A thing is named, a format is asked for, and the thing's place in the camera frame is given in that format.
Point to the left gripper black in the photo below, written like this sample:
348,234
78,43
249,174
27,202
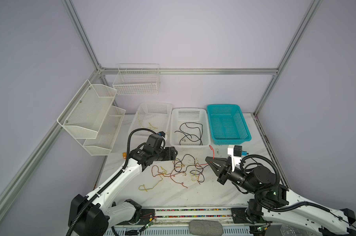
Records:
170,154

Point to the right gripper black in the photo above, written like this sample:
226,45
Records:
221,166

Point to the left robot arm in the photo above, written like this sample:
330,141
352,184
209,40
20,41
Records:
107,192

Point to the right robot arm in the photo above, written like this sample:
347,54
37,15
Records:
274,202

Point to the left white plastic basket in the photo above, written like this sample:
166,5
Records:
155,116

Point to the white plastic basket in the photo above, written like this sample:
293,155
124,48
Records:
189,128
155,116

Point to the teal plastic basket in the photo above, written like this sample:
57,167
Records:
227,124

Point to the middle white plastic basket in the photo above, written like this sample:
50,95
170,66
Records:
189,128

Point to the grey fabric pad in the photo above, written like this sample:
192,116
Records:
205,228

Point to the white two-tier mesh shelf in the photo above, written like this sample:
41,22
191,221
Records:
92,118

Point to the clear plastic container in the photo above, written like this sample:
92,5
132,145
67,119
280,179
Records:
287,230

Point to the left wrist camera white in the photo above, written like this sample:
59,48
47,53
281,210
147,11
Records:
163,135

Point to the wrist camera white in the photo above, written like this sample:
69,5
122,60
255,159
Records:
236,153
163,135

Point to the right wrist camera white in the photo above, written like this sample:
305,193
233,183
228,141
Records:
236,153

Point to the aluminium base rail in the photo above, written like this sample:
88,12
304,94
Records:
192,218

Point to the white wire wall basket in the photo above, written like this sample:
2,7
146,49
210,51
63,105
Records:
137,79

